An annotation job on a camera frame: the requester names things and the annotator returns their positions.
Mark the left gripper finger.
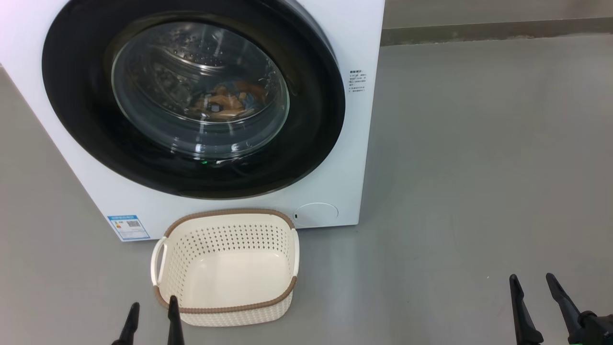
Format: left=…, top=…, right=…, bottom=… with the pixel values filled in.
left=167, top=296, right=186, bottom=345
left=112, top=302, right=141, bottom=345

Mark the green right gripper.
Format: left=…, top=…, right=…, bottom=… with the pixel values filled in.
left=509, top=273, right=613, bottom=345

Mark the cream orange cartoon print garment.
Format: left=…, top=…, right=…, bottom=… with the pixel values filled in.
left=189, top=84, right=250, bottom=121

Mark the black round glass washer door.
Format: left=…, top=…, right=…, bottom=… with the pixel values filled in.
left=42, top=0, right=346, bottom=200

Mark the white front-load washing machine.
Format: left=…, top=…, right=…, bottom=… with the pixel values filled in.
left=0, top=0, right=386, bottom=242

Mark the stainless steel washing machine drum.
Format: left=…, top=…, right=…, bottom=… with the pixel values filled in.
left=120, top=23, right=283, bottom=125

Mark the cream perforated laundry basket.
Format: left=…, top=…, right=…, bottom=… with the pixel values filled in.
left=151, top=208, right=300, bottom=327

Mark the blue energy label sticker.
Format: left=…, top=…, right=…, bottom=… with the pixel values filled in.
left=107, top=215, right=150, bottom=241

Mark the round white filter cover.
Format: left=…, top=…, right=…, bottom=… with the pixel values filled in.
left=293, top=202, right=339, bottom=228

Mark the black printed text label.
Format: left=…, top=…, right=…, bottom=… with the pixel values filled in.
left=349, top=69, right=369, bottom=93

